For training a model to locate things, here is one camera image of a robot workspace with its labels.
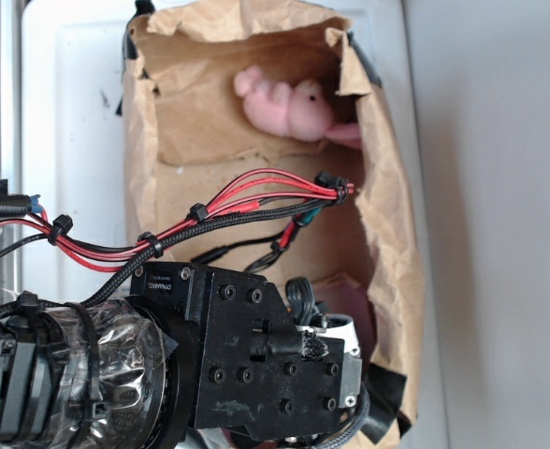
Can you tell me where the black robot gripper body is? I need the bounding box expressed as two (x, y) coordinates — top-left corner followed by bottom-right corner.
(131, 262), (353, 442)

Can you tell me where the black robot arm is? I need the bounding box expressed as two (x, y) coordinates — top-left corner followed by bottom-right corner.
(0, 263), (369, 448)

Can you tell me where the brown paper bag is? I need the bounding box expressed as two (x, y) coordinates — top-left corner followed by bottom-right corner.
(123, 1), (425, 448)

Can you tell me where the pink plush bunny toy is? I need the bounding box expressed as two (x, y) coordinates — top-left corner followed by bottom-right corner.
(233, 65), (362, 150)

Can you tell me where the white plastic tray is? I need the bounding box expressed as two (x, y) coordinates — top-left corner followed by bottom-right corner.
(20, 1), (450, 448)

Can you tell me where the red and black cable bundle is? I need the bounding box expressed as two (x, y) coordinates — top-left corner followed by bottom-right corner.
(0, 169), (358, 300)

